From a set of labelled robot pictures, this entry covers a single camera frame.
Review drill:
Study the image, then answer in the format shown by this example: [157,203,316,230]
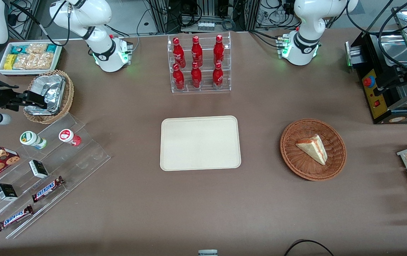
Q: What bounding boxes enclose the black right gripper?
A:
[0,87,48,112]

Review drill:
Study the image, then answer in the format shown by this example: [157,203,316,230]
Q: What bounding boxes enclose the beige plastic tray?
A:
[160,116,242,171]

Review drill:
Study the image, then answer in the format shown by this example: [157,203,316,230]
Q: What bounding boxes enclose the stacked aluminium foil trays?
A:
[24,74,66,116]

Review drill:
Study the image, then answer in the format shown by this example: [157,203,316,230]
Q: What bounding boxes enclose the light wicker basket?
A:
[23,70,75,124]

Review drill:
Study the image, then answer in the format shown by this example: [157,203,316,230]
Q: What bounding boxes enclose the large rice cracker bag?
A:
[13,53,54,70]

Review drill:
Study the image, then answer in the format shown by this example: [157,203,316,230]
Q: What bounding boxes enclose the red-label yogurt cup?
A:
[59,129,82,147]

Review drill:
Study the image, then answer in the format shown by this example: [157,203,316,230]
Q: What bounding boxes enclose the white rectangular snack container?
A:
[0,42,63,76]

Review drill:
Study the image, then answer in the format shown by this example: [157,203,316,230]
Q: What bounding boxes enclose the small rice cracker bag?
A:
[26,43,48,54]

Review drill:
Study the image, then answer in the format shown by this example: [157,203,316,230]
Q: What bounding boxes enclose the small black box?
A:
[0,183,18,201]
[29,160,49,179]

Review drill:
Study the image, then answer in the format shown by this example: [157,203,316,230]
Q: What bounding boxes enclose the clear acrylic stepped display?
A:
[0,113,112,239]

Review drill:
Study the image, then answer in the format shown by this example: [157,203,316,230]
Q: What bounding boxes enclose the snickers chocolate bar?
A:
[0,205,34,232]
[32,176,65,203]

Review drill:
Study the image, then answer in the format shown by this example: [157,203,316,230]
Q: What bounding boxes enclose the red cola bottle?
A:
[191,36,203,67]
[173,64,185,90]
[191,62,202,89]
[213,34,225,66]
[173,37,186,68]
[212,63,224,88]

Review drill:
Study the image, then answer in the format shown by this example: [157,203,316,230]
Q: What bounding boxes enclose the clear acrylic bottle rack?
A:
[167,31,232,94]

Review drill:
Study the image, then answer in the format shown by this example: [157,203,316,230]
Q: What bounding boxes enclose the brown wicker basket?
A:
[280,118,347,181]

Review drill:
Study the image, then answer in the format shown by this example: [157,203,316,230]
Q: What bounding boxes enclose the wrapped triangle sandwich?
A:
[295,134,328,166]

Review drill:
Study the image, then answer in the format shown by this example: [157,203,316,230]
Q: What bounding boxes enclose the black sealing machine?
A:
[346,0,407,125]

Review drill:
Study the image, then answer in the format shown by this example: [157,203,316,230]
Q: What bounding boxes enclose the black cable loop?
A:
[283,240,335,256]

